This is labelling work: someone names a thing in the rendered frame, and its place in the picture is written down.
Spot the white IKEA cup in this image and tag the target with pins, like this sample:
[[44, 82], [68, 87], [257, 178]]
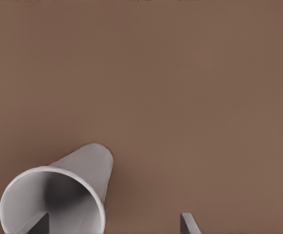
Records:
[[87, 168]]

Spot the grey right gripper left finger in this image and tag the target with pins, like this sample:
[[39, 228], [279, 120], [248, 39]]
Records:
[[40, 224]]

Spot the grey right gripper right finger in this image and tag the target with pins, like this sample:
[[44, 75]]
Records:
[[189, 224]]

